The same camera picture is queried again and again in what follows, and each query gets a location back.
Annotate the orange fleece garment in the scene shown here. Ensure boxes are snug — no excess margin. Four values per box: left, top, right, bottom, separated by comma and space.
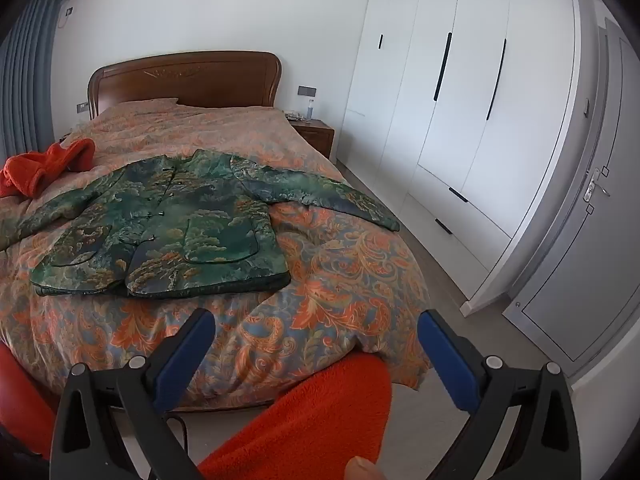
0, 138, 96, 198

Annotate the floral orange blue bedspread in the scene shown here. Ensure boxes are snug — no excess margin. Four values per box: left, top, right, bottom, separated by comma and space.
0, 98, 433, 411

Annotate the green patterned jacket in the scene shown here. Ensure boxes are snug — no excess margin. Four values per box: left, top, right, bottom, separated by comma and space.
0, 149, 401, 300

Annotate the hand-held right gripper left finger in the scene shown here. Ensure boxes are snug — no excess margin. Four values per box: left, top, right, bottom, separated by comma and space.
49, 308, 217, 480

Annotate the wooden headboard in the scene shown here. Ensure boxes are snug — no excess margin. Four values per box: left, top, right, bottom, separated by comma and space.
87, 51, 283, 121

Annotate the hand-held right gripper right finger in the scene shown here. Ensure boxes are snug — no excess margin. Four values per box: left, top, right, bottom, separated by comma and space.
417, 309, 583, 480

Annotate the grey door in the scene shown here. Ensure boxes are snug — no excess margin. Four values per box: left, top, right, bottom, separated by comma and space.
502, 17, 640, 366

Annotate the black cable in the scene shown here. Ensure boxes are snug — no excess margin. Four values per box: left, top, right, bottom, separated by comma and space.
167, 410, 192, 463

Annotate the grey curtain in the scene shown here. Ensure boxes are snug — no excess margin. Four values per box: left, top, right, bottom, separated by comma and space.
0, 0, 68, 161

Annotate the white wardrobe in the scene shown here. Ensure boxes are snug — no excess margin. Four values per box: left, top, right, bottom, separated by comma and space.
342, 0, 583, 318

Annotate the silver door handle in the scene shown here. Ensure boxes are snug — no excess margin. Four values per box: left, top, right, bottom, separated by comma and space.
582, 167, 612, 203

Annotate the person's orange fleece clothing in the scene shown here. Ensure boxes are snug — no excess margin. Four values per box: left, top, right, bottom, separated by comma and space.
197, 350, 393, 480

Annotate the person's right hand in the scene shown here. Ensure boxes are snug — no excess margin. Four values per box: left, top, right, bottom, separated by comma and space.
345, 456, 382, 480

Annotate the red cloth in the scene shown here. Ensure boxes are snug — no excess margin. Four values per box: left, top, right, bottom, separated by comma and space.
0, 345, 58, 461

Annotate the wooden nightstand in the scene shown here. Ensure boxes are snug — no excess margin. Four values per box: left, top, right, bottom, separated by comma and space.
289, 119, 336, 161

